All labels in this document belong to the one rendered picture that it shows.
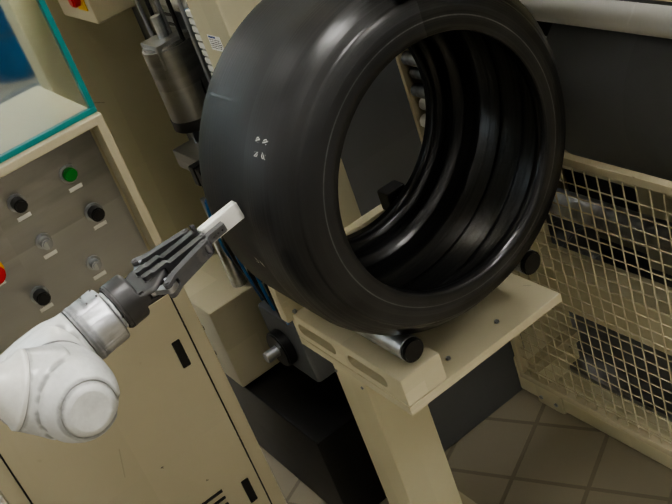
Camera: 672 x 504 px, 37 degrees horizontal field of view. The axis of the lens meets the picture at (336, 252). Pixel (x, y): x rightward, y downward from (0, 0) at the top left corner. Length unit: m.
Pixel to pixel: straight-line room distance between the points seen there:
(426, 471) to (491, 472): 0.38
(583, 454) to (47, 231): 1.45
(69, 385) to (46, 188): 0.95
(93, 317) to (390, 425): 0.99
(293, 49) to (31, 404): 0.60
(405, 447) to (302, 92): 1.10
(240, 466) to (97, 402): 1.31
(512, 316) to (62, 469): 1.05
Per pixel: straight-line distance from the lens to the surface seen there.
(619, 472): 2.67
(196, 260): 1.47
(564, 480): 2.68
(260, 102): 1.47
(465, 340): 1.85
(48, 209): 2.16
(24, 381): 1.28
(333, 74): 1.43
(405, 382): 1.72
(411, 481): 2.38
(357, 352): 1.80
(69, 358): 1.29
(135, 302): 1.46
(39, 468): 2.31
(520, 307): 1.89
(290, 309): 1.96
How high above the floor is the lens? 1.92
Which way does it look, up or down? 30 degrees down
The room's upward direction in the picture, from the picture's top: 21 degrees counter-clockwise
